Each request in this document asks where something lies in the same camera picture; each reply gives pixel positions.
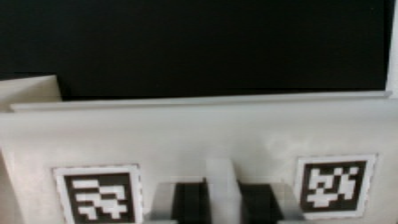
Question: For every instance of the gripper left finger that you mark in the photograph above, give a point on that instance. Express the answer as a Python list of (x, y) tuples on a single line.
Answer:
[(191, 203)]

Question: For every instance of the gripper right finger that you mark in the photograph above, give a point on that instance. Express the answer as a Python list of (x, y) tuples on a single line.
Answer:
[(260, 207)]

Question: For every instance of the white cabinet body box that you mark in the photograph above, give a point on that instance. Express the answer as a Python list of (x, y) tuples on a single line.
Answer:
[(29, 90)]

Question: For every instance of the white L-shaped fence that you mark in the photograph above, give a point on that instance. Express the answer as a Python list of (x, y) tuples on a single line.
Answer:
[(392, 47)]

